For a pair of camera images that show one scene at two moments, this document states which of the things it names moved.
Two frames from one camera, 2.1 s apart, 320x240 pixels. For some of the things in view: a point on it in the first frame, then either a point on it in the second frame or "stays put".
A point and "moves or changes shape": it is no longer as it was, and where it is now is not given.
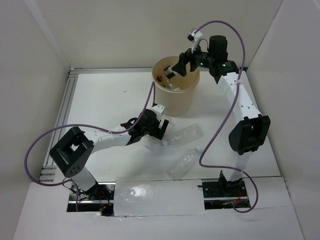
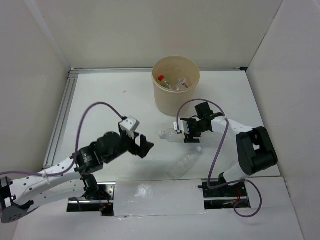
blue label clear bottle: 152,143 to 181,84
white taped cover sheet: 158,197 stays put
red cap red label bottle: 169,85 to 163,82
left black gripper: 158,132 to 141,150
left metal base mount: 99,197 stays put
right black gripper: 180,67 to 189,135
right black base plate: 222,195 stays put
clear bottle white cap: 186,134 moves or changes shape
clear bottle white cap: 182,164 stays put
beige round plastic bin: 177,102 stays put
